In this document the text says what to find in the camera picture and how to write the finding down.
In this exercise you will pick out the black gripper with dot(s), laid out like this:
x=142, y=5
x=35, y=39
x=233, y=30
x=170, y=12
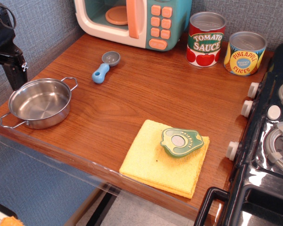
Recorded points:
x=14, y=66

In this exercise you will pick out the blue toy scoop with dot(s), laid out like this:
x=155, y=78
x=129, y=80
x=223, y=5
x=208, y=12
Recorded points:
x=109, y=59

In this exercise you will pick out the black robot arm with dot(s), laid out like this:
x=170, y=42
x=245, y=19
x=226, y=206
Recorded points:
x=7, y=25

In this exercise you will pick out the yellow folded napkin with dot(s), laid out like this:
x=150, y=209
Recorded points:
x=147, y=162

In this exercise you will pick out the stainless steel pan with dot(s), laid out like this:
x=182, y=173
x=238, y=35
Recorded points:
x=41, y=103

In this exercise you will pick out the orange microwave plate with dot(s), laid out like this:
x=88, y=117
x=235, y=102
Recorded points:
x=117, y=15

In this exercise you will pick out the orange cloth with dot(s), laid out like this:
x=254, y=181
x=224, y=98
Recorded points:
x=11, y=221

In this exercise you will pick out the toy microwave oven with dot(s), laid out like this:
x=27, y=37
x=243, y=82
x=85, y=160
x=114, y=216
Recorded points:
x=152, y=24

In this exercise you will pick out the green toy pepper slice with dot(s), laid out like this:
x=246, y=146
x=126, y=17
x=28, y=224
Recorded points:
x=179, y=143

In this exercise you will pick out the tomato sauce can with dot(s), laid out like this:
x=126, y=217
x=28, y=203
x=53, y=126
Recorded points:
x=206, y=33

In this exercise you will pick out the pineapple slices can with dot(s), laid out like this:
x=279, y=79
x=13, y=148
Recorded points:
x=244, y=53

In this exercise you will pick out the black toy stove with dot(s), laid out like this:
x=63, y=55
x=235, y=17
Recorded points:
x=255, y=195

